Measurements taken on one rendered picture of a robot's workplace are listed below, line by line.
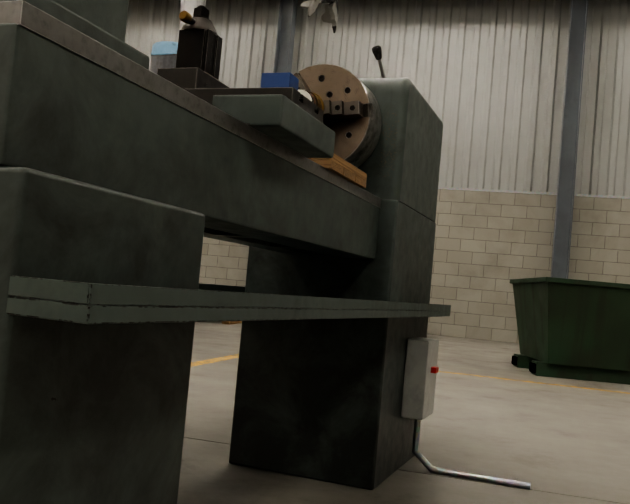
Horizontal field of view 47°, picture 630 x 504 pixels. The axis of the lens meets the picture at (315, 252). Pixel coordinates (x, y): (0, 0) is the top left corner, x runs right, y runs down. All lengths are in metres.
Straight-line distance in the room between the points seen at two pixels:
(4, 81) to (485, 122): 11.76
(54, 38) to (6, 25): 0.06
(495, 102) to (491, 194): 1.54
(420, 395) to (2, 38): 1.86
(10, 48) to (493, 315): 11.42
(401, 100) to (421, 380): 0.90
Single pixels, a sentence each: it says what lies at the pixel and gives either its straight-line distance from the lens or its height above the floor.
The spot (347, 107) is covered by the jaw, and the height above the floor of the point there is 1.09.
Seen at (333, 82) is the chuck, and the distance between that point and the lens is 2.18.
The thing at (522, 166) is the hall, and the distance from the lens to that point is 12.35.
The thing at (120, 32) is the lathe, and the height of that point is 0.94.
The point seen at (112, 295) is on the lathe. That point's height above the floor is 0.55.
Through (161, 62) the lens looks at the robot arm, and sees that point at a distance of 2.44.
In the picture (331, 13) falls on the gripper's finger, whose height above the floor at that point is 1.47.
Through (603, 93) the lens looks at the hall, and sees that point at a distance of 12.67.
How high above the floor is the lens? 0.58
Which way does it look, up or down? 3 degrees up
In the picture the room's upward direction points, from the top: 5 degrees clockwise
